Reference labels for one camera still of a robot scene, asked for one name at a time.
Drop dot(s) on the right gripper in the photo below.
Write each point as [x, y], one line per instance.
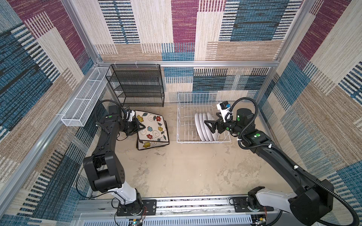
[219, 123]

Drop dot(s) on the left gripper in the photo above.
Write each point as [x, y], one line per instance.
[135, 127]

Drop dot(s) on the floral square plate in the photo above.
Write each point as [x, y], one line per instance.
[142, 145]
[156, 127]

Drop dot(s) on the white round plate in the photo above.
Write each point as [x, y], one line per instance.
[198, 127]
[208, 132]
[202, 124]
[214, 134]

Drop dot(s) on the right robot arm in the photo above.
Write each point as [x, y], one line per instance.
[311, 198]

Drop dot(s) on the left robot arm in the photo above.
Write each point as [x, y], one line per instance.
[103, 169]

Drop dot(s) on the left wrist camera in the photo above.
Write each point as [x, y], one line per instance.
[130, 114]

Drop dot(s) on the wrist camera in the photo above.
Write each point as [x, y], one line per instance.
[223, 108]
[130, 114]

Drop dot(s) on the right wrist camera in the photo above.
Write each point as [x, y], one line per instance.
[223, 108]

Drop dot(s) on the white wire dish rack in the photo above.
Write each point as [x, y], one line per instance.
[193, 110]

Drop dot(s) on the black wire shelf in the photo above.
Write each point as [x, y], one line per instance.
[137, 85]

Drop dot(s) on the white mesh wall basket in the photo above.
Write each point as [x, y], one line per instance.
[83, 104]

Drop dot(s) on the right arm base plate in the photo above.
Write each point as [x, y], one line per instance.
[246, 204]

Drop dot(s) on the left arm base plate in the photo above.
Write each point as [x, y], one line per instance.
[149, 207]

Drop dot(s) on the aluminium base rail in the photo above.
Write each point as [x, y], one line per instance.
[173, 211]

